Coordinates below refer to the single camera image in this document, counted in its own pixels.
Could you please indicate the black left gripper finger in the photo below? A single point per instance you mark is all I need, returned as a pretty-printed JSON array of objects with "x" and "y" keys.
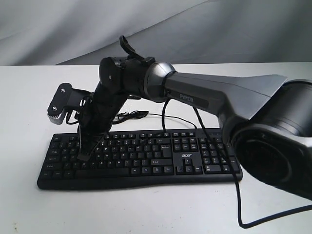
[{"x": 82, "y": 155}]

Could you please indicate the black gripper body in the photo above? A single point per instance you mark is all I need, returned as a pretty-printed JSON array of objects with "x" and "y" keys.
[{"x": 99, "y": 113}]

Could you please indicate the black Acer keyboard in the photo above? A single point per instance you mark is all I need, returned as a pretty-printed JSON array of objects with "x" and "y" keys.
[{"x": 129, "y": 159}]

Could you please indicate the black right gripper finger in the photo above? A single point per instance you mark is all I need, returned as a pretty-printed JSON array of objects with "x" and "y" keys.
[{"x": 93, "y": 142}]

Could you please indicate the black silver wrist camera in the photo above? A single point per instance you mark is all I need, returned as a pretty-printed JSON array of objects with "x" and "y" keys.
[{"x": 67, "y": 103}]

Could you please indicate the grey backdrop cloth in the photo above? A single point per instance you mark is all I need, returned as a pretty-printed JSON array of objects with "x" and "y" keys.
[{"x": 82, "y": 32}]

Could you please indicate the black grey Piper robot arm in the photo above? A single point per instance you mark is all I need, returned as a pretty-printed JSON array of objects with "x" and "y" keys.
[{"x": 266, "y": 119}]

